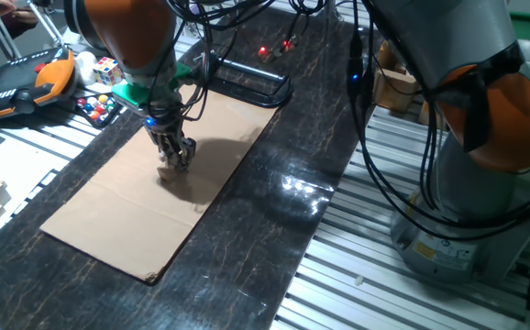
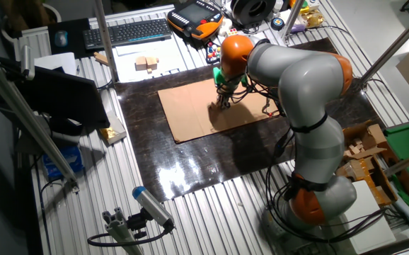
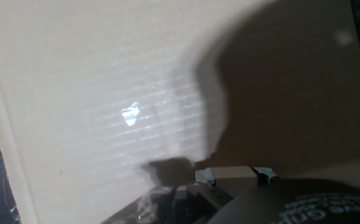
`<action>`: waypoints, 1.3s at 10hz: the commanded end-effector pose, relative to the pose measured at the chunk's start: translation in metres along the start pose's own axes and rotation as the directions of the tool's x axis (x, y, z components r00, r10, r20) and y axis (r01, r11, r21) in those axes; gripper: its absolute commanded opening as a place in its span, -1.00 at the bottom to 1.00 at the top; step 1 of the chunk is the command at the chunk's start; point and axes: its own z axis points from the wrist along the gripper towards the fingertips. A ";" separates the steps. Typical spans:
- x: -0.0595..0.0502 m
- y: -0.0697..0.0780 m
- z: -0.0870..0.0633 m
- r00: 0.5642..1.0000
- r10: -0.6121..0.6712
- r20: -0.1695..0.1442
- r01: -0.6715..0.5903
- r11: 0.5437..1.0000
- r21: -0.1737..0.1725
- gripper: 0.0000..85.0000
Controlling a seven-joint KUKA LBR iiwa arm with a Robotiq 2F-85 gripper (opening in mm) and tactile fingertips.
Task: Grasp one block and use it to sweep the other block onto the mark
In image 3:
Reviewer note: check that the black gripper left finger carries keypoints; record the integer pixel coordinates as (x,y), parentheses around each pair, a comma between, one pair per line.
(204,176)

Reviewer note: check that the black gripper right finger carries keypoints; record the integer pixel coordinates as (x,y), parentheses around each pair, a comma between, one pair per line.
(265,174)

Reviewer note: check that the brown cardboard sheet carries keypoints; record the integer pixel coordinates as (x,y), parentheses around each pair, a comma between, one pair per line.
(74,62)

